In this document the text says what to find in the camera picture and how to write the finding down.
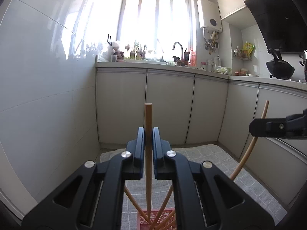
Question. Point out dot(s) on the dark pouch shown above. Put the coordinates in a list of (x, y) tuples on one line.
[(186, 58)]

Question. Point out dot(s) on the yellow packet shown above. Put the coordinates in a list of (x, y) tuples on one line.
[(248, 48)]

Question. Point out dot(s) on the row of windowsill bottles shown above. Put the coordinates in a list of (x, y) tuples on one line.
[(136, 52)]

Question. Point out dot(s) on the curved metal faucet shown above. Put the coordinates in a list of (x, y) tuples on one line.
[(178, 50)]

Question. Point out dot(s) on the white water heater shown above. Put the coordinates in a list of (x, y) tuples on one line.
[(209, 13)]

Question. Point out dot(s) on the single wooden chopstick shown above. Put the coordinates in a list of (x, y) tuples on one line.
[(247, 153), (148, 117)]

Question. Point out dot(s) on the kitchen window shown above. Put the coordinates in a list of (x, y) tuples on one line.
[(156, 24)]

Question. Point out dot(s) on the napa cabbage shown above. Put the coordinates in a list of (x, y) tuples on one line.
[(223, 70)]

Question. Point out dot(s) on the steel pot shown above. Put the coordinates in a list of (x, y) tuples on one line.
[(304, 64)]

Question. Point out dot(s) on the bunch of wooden chopsticks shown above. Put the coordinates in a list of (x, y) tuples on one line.
[(131, 197)]

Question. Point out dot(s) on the pink perforated utensil holder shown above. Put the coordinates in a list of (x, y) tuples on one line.
[(144, 221)]

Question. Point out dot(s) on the red dish soap bottle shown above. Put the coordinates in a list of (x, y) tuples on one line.
[(193, 58)]

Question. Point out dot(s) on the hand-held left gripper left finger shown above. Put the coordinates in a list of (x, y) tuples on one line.
[(141, 153)]

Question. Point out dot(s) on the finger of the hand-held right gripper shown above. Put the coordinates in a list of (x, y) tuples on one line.
[(298, 117), (271, 127)]

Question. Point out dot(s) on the jar with red lid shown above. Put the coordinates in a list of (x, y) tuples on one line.
[(203, 66)]

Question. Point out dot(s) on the black wok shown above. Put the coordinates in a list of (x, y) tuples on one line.
[(279, 69)]

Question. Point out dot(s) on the grey checked tablecloth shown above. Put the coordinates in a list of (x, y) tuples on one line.
[(215, 158)]

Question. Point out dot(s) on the gas stove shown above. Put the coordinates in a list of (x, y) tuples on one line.
[(292, 79)]

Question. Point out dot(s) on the stack of small bowls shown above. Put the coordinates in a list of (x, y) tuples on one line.
[(243, 72)]

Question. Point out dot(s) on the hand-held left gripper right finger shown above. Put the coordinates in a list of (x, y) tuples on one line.
[(156, 153)]

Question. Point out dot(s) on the black range hood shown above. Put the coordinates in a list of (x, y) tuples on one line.
[(280, 19)]

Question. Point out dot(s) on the white cabinet door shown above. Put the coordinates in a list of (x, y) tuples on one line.
[(121, 105), (207, 107), (169, 105), (237, 115)]

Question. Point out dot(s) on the white drawer front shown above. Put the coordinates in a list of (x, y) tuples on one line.
[(275, 172), (283, 100)]

